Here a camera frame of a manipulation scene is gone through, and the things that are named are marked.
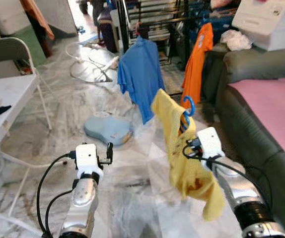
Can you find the black drying rack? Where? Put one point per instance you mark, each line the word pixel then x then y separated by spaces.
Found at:
pixel 124 25

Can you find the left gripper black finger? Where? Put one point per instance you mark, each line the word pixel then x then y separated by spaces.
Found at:
pixel 109 150

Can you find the purple armchair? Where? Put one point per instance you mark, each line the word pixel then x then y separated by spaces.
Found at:
pixel 106 27

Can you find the white folding table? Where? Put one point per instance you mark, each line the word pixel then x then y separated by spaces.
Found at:
pixel 8 94

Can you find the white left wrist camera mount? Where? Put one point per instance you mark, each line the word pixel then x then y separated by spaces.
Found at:
pixel 87 156

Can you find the blue shirt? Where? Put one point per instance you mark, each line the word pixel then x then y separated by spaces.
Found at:
pixel 140 74

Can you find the pink hanger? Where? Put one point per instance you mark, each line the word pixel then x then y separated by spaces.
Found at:
pixel 139 29

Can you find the white labelled box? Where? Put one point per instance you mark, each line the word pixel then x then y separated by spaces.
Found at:
pixel 269 22

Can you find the white folding chair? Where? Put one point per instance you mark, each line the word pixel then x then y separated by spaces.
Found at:
pixel 8 49

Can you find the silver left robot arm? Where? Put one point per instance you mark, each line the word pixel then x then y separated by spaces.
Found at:
pixel 83 198

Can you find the white plastic storage bin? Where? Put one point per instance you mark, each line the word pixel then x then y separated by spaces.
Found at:
pixel 8 15

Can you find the yellow shirt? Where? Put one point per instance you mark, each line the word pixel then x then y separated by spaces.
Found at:
pixel 182 168

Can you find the green plastic bin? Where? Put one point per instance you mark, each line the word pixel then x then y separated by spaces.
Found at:
pixel 31 44

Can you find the orange shirt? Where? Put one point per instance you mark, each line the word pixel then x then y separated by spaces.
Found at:
pixel 197 64

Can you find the white baby bouncer frame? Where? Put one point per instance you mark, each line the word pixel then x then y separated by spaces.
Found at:
pixel 107 64

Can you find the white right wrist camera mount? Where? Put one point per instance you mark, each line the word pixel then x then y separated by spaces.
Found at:
pixel 209 141

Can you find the blue fabric bag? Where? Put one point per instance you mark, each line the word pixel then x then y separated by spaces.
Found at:
pixel 222 20

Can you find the white crumpled cloth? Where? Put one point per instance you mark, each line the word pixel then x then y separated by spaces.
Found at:
pixel 236 40

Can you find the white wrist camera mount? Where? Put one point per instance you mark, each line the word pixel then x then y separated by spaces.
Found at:
pixel 87 156
pixel 209 141

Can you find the light blue cushion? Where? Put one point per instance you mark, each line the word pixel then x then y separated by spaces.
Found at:
pixel 107 130

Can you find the blue plastic hanger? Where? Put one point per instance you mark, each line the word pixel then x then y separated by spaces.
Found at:
pixel 191 106

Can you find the pink mat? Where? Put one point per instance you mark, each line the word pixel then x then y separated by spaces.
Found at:
pixel 271 109

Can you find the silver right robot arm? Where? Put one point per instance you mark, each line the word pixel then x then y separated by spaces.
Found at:
pixel 242 193

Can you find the dark green sofa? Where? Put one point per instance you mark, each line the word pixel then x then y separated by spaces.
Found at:
pixel 251 64

